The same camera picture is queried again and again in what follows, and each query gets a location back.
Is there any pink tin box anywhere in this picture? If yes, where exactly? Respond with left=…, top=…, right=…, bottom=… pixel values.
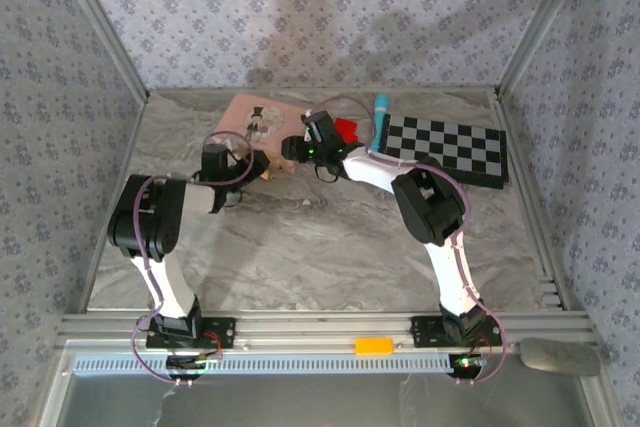
left=215, top=92, right=310, bottom=174

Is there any light blue marker pen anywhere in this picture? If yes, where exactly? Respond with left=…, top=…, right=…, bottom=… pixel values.
left=369, top=92, right=391, bottom=154

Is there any black grey chessboard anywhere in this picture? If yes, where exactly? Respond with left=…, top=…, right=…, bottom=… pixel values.
left=376, top=113, right=511, bottom=192

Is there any orange plastic block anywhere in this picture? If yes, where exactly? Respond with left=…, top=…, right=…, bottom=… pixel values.
left=353, top=336, right=394, bottom=358

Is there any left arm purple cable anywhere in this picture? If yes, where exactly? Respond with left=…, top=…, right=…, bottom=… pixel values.
left=130, top=131, right=257, bottom=389

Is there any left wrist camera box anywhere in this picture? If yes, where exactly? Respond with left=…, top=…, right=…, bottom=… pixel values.
left=225, top=138, right=253, bottom=161

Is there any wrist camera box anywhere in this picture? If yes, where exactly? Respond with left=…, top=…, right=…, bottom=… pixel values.
left=300, top=109, right=338, bottom=144
left=225, top=138, right=253, bottom=161

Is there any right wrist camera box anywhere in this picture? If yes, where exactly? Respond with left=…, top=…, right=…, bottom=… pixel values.
left=300, top=109, right=338, bottom=144

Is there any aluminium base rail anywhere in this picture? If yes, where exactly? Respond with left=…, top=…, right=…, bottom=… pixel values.
left=53, top=310, right=597, bottom=354

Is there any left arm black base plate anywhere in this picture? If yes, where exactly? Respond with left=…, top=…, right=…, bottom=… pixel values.
left=145, top=315, right=238, bottom=351

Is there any thin red wire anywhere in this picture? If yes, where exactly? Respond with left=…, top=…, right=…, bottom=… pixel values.
left=471, top=332, right=495, bottom=357
left=201, top=330, right=225, bottom=356

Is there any aluminium frame post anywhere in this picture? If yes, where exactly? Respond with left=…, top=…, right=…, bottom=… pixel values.
left=48, top=0, right=152, bottom=100
left=496, top=0, right=595, bottom=100

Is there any grey slotted cable duct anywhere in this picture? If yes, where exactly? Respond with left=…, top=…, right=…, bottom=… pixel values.
left=71, top=352, right=454, bottom=376

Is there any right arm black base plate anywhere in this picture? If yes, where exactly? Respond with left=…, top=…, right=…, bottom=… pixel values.
left=410, top=315, right=504, bottom=349

